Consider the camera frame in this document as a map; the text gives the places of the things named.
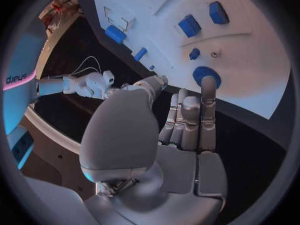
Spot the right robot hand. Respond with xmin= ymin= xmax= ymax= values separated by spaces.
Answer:
xmin=103 ymin=81 xmax=142 ymax=99

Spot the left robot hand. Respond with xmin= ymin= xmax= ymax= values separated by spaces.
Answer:
xmin=79 ymin=75 xmax=229 ymax=225

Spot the white task board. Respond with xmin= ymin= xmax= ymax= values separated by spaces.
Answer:
xmin=90 ymin=0 xmax=292 ymax=120

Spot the blue short cylinder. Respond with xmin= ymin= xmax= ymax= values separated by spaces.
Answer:
xmin=103 ymin=24 xmax=128 ymax=45

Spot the blue gear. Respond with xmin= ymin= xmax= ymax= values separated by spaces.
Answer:
xmin=191 ymin=66 xmax=222 ymax=90

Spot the blue block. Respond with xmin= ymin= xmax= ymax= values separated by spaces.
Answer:
xmin=177 ymin=14 xmax=202 ymax=39
xmin=208 ymin=1 xmax=230 ymax=25

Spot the white cable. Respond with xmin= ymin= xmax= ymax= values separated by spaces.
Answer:
xmin=71 ymin=67 xmax=101 ymax=76
xmin=75 ymin=55 xmax=102 ymax=74

